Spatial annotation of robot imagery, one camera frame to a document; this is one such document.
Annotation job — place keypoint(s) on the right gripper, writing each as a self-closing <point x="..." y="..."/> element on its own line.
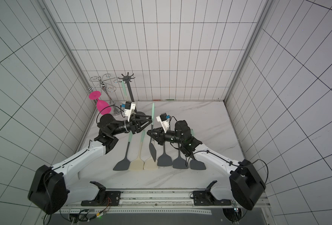
<point x="163" y="136"/>

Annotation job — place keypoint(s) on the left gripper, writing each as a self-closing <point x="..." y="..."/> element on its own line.
<point x="136" y="122"/>

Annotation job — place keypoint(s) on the grey utensil green handle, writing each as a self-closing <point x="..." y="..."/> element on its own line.
<point x="164" y="160"/>

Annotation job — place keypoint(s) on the beige spatula grey handle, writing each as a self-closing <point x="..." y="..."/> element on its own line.
<point x="150" y="164"/>

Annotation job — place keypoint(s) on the beige spatula green handle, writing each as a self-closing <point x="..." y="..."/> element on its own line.
<point x="138" y="163"/>

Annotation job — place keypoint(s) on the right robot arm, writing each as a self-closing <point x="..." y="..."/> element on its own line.
<point x="242" y="181"/>

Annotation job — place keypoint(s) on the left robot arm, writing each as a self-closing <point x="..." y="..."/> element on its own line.
<point x="52" y="188"/>

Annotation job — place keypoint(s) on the grey utensil rack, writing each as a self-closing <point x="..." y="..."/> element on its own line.
<point x="126" y="80"/>

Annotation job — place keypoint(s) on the chrome glass holder stand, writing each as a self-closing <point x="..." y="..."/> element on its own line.
<point x="106" y="89"/>

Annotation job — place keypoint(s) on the pink plastic wine glass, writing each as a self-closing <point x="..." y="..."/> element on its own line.
<point x="102" y="106"/>

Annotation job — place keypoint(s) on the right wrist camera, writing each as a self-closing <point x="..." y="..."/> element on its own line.
<point x="164" y="119"/>

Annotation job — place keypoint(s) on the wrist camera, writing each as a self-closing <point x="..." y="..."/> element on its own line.
<point x="129" y="108"/>
<point x="164" y="119"/>

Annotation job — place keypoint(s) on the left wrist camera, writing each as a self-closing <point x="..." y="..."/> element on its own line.
<point x="129" y="108"/>

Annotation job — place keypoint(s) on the beige spoon green handle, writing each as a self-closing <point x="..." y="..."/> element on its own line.
<point x="124" y="89"/>

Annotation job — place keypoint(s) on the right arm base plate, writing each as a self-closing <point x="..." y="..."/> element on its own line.
<point x="205" y="198"/>

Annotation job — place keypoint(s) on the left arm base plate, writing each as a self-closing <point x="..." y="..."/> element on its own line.
<point x="110" y="198"/>

